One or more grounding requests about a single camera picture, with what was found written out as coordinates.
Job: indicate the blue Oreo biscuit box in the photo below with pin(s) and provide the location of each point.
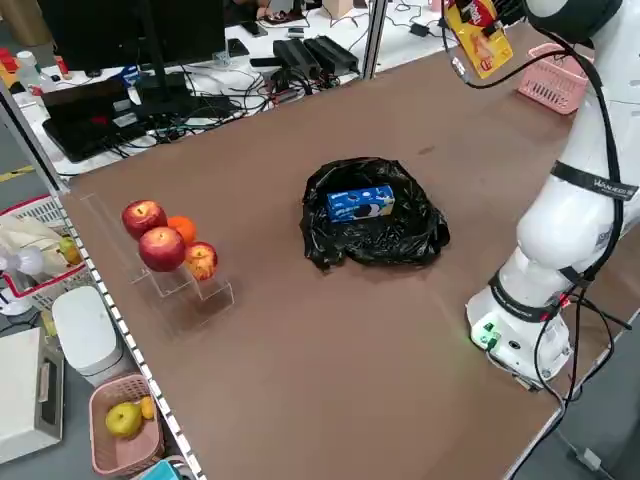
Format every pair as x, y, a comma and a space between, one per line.
360, 204

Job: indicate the yellow Nabati wafer box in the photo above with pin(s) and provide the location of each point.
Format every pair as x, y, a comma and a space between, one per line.
480, 50

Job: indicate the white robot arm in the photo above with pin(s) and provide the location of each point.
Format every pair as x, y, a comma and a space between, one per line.
560, 235

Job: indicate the black plastic bag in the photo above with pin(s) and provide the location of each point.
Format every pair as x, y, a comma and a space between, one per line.
380, 245

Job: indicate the pink plastic basket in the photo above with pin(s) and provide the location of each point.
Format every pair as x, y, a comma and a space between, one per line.
550, 92

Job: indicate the white basket with red rim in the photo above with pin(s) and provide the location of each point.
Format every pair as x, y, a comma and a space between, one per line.
45, 207

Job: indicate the beige cloth bag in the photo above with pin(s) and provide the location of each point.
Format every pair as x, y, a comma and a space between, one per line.
30, 235

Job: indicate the dull pink mesh basket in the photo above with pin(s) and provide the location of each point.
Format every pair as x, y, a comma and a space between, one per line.
125, 457

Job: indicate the clear acrylic stepped fruit stand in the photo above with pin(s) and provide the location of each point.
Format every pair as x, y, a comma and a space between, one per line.
215, 295

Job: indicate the red yellow streaked apple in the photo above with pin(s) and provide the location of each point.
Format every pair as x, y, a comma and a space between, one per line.
202, 262

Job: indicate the black power adapter box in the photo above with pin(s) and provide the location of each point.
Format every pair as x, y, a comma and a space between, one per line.
332, 52
295, 55

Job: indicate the black monitor stand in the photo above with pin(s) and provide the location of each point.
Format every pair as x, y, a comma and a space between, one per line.
165, 95

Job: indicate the small black charger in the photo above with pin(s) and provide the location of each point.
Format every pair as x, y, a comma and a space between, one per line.
419, 29

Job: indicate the brown cardboard box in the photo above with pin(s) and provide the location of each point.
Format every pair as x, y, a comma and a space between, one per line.
337, 7

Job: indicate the person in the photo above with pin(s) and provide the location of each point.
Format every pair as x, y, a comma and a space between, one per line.
260, 9

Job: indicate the small orange yellow fruit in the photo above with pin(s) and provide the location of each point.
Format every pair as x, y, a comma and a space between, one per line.
147, 407

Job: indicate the green yellow fruit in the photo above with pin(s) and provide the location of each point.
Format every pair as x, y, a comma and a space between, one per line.
71, 252

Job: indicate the blue white carton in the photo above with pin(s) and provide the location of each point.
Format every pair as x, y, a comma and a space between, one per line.
131, 75

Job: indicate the white rounded bin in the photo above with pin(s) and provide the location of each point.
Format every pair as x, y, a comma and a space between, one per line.
85, 330

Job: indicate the black laptop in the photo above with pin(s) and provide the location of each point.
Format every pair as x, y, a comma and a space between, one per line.
85, 130

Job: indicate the pink cup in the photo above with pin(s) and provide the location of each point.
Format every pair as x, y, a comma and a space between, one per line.
437, 5

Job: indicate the yellow pear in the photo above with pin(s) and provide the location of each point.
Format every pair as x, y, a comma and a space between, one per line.
124, 420

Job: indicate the teal plastic box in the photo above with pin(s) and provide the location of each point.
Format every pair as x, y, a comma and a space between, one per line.
162, 472

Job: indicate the small white fan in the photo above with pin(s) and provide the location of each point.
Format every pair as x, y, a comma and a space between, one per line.
27, 260

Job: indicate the black computer monitor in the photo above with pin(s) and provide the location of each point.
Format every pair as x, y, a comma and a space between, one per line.
100, 35

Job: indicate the white square appliance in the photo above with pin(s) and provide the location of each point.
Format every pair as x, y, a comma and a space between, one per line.
20, 390

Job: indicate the clear plastic bottle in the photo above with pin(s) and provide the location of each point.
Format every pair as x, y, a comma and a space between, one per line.
27, 70

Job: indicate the red block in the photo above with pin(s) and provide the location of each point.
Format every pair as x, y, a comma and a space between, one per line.
7, 60

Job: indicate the aluminium frame post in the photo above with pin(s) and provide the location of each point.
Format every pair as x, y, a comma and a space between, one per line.
372, 40
30, 145

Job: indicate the aluminium table edge rail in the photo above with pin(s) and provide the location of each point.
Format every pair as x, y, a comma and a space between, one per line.
125, 340

